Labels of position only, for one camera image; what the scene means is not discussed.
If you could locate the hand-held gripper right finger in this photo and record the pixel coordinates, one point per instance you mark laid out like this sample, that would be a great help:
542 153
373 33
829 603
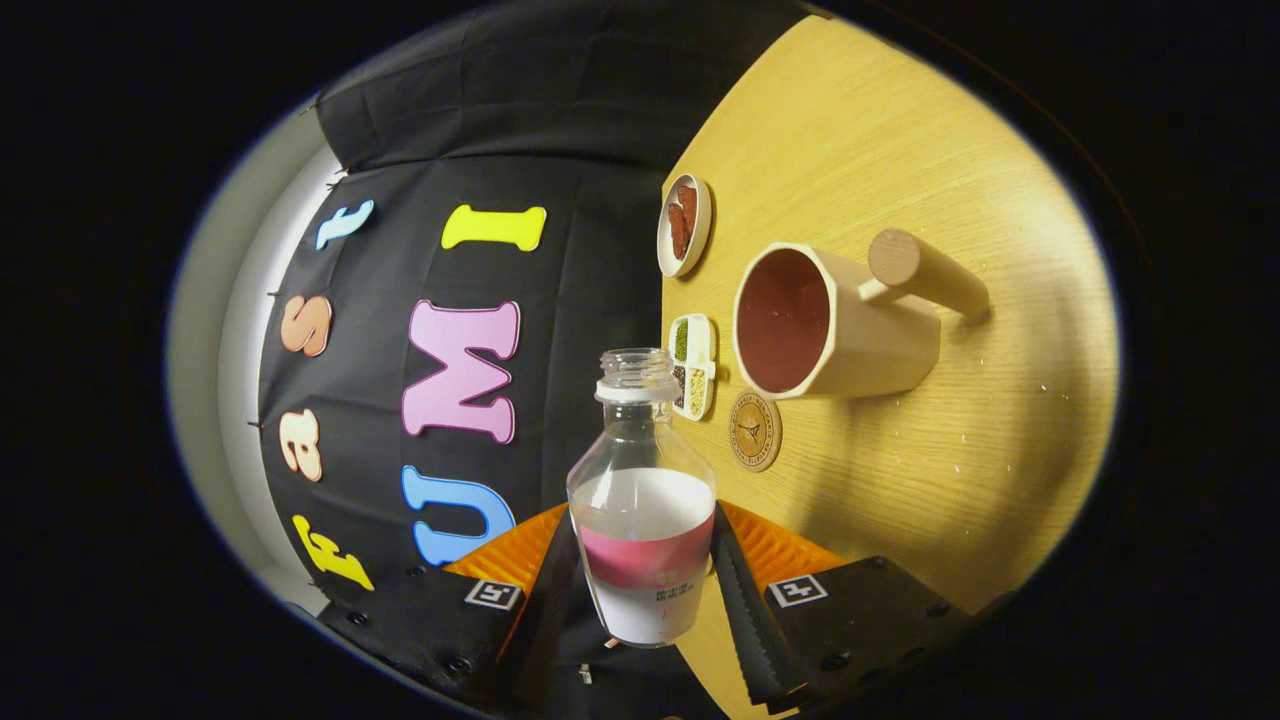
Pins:
745 630

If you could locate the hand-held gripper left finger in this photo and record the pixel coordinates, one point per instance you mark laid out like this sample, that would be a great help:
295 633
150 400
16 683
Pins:
545 620

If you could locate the clear juice bottle pink label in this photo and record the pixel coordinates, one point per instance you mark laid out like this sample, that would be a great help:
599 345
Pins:
640 520

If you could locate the round cork coaster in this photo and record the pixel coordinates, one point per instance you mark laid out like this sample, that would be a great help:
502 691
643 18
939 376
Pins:
755 432

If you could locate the white divided spice dish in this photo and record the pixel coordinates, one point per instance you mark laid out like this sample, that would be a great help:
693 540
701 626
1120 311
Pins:
692 365

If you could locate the red meat piece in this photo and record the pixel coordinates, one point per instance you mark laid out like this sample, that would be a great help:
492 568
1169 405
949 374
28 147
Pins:
678 238
687 203

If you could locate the round white plate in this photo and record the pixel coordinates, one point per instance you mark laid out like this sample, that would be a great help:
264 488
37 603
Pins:
704 225

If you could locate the black backdrop cloth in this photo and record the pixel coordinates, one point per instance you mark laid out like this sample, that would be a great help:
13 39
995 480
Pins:
580 130

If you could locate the wooden table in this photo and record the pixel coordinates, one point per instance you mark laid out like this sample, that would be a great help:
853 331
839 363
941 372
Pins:
960 180

